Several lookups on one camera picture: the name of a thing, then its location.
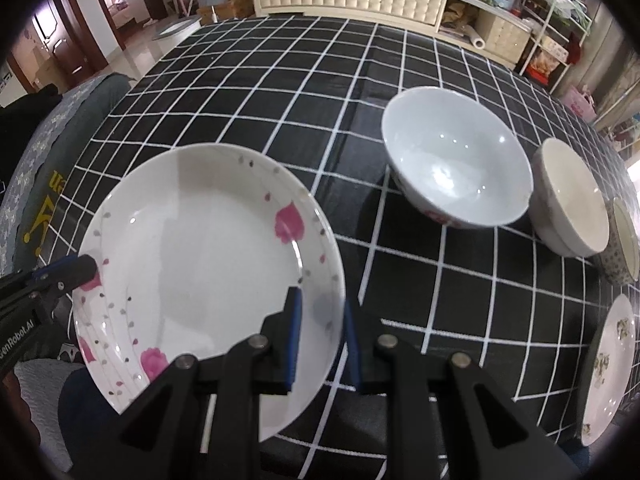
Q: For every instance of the small cream tufted cabinet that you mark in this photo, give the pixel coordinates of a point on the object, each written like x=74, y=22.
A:
x=500, y=35

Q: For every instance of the white metal shelf rack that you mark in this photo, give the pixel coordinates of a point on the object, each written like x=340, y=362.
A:
x=550, y=35

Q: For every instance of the cream bowl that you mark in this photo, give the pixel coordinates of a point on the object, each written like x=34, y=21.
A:
x=575, y=200

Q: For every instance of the grey floral fabric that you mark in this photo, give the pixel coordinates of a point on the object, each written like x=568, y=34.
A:
x=35, y=150

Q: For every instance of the cardboard box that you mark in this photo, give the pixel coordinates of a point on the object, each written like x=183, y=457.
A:
x=232, y=7

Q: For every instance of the large white bowl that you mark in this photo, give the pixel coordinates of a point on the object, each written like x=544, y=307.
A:
x=450, y=160

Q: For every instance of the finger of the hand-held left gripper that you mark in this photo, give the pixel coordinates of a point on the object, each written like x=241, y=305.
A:
x=55, y=266
x=77, y=275

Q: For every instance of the black white-grid tablecloth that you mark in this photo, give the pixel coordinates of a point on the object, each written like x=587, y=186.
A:
x=300, y=100

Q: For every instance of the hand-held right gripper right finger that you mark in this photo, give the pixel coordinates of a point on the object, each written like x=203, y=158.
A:
x=352, y=350

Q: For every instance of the grey fuzzy cushion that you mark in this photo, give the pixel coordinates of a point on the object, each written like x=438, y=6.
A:
x=37, y=385

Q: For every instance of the grey white basin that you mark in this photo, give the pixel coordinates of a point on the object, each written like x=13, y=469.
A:
x=175, y=27

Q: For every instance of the dark green printed cloth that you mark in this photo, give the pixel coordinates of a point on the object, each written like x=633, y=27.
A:
x=45, y=210

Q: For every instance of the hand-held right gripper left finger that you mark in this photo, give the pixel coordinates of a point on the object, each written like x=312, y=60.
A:
x=292, y=345

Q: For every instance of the cartoon print white plate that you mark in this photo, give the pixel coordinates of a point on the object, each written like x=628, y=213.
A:
x=612, y=360

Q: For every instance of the pink flower white plate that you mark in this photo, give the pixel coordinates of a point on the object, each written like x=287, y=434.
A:
x=200, y=260

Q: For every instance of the brown wooden door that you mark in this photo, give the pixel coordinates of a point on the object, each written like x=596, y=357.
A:
x=65, y=45

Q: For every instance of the white paper roll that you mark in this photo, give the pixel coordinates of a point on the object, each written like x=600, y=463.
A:
x=475, y=37

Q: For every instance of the patterned dark-rimmed bowl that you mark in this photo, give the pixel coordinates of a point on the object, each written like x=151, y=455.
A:
x=625, y=240

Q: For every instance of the person's left leg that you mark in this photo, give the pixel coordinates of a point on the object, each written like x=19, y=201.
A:
x=85, y=415

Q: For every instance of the pink bag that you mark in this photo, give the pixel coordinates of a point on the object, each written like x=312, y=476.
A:
x=580, y=102

